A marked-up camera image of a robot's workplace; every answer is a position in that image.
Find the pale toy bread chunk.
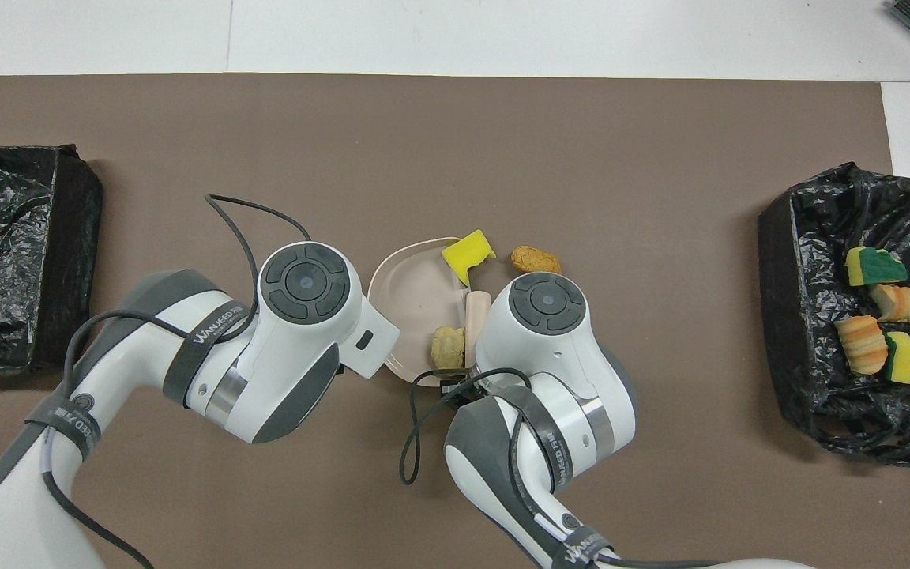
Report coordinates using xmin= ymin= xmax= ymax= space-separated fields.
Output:
xmin=431 ymin=326 xmax=466 ymax=371
xmin=868 ymin=284 xmax=910 ymax=326

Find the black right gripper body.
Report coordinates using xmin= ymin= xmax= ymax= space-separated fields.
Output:
xmin=438 ymin=375 xmax=488 ymax=406

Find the striped toy croissant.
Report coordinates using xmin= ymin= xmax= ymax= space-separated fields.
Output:
xmin=834 ymin=315 xmax=890 ymax=376

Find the boxy black bag lined bin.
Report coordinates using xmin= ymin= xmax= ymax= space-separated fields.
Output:
xmin=0 ymin=144 xmax=104 ymax=374

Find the beige plastic dustpan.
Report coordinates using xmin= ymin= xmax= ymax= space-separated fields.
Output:
xmin=367 ymin=236 xmax=472 ymax=386

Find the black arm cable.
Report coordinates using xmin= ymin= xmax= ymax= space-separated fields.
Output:
xmin=43 ymin=194 xmax=314 ymax=569
xmin=400 ymin=367 xmax=535 ymax=484

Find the yellow green sponge piece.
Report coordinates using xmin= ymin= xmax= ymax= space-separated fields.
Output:
xmin=846 ymin=247 xmax=909 ymax=288
xmin=885 ymin=331 xmax=910 ymax=386

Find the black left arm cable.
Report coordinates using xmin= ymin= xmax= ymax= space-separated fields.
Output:
xmin=43 ymin=194 xmax=314 ymax=569

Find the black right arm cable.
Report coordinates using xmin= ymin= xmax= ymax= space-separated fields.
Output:
xmin=400 ymin=367 xmax=535 ymax=484

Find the brown toy bun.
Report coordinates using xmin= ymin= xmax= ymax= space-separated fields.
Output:
xmin=510 ymin=246 xmax=562 ymax=276

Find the beige brush with black bristles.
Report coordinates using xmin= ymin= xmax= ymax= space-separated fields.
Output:
xmin=464 ymin=291 xmax=492 ymax=368

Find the notched yellow sponge piece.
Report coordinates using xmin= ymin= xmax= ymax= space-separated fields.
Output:
xmin=441 ymin=229 xmax=497 ymax=287

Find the crumpled black bag lined bin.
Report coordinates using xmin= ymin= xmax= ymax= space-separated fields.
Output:
xmin=758 ymin=162 xmax=910 ymax=467

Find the brown table mat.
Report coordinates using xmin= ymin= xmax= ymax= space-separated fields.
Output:
xmin=0 ymin=73 xmax=910 ymax=569

